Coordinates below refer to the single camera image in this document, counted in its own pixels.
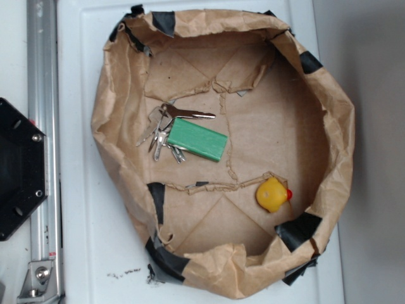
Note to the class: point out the yellow rubber duck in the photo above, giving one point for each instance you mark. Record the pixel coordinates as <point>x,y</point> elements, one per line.
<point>272,194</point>

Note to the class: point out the green rectangular block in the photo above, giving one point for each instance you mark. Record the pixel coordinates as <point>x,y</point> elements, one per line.
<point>197,140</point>

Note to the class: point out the silver key bunch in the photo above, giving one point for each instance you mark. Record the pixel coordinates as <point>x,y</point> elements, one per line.
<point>160,122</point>

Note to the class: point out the brown paper bag bin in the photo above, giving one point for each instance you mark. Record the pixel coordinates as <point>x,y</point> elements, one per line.
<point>284,115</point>

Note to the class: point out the aluminium extrusion rail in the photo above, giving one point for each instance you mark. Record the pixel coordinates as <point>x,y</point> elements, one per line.
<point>45,223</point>

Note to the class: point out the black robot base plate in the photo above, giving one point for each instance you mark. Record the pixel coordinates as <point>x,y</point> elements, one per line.
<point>23,171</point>

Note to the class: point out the grey metal corner bracket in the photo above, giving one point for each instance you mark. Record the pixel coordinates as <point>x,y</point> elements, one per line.
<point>39,284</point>

